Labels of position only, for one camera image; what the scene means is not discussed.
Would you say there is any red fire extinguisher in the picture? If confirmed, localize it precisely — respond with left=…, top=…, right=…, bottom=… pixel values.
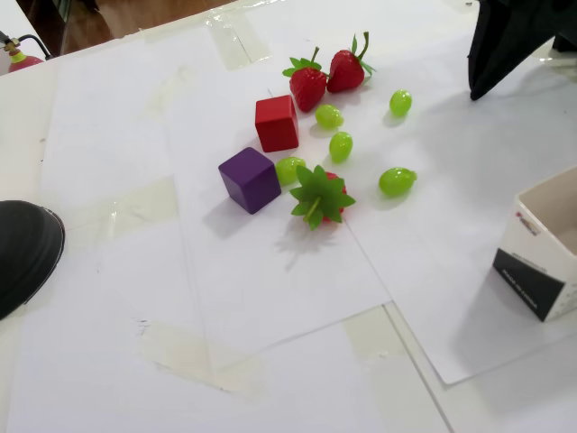
left=0, top=30, right=54, bottom=75

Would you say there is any red plastic strawberry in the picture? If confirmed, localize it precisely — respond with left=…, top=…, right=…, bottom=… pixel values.
left=282, top=46, right=329, bottom=114
left=325, top=31, right=378, bottom=95
left=288, top=164, right=357, bottom=232

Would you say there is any dark furniture panel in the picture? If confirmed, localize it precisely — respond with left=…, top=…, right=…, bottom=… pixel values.
left=16, top=0, right=71, bottom=59

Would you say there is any white and black cardboard box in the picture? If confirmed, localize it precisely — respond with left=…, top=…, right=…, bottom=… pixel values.
left=491, top=165, right=577, bottom=323

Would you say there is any green plastic grape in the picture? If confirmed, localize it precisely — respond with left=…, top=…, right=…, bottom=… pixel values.
left=275, top=156, right=307, bottom=186
left=389, top=88, right=413, bottom=117
left=314, top=104, right=346, bottom=129
left=378, top=167, right=418, bottom=198
left=328, top=131, right=354, bottom=164

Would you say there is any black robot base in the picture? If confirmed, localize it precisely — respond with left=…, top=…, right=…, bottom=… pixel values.
left=552, top=32, right=577, bottom=53

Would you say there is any purple wooden cube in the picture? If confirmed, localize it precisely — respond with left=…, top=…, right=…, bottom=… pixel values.
left=217, top=146, right=283, bottom=216

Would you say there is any clear tape strip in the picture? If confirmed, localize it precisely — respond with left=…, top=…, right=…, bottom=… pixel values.
left=341, top=302, right=420, bottom=364
left=67, top=176, right=182, bottom=238
left=201, top=7, right=274, bottom=72

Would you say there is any red wooden cube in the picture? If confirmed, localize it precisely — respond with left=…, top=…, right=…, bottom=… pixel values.
left=254, top=94, right=300, bottom=153

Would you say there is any beige masking tape strip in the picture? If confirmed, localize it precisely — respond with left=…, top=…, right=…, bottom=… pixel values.
left=142, top=65, right=193, bottom=119
left=137, top=320, right=268, bottom=397

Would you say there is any black round dome object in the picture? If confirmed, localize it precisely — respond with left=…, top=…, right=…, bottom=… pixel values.
left=0, top=199, right=67, bottom=322

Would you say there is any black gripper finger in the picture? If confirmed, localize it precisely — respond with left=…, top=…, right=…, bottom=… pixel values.
left=478, top=0, right=577, bottom=101
left=468, top=0, right=513, bottom=101

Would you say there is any white paper sheet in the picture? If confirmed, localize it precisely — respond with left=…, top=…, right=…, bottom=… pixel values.
left=161, top=88, right=394, bottom=355
left=266, top=0, right=577, bottom=387

